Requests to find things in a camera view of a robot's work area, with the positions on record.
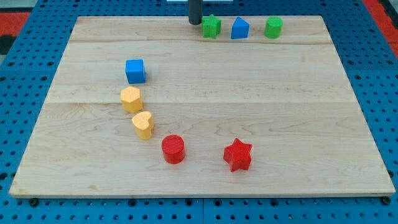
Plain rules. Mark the red star block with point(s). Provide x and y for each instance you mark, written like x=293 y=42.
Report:
x=238 y=155

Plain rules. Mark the green cylinder block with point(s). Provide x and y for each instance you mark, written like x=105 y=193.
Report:
x=273 y=27

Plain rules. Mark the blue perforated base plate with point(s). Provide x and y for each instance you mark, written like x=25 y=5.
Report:
x=28 y=69

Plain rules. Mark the blue cube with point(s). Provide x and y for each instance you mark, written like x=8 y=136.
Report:
x=135 y=71

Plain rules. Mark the red cylinder block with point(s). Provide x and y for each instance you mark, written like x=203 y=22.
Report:
x=173 y=148

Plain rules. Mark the green star block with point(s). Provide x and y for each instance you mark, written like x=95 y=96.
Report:
x=211 y=26

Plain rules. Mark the yellow hexagon block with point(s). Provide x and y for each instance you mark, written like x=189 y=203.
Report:
x=131 y=99

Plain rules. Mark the blue triangle block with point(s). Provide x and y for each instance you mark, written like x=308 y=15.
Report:
x=240 y=29

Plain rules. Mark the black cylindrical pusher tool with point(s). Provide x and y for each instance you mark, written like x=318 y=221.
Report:
x=195 y=11

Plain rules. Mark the yellow heart block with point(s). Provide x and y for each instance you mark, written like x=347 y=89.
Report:
x=143 y=124

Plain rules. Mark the wooden board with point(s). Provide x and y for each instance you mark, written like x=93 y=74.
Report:
x=289 y=97

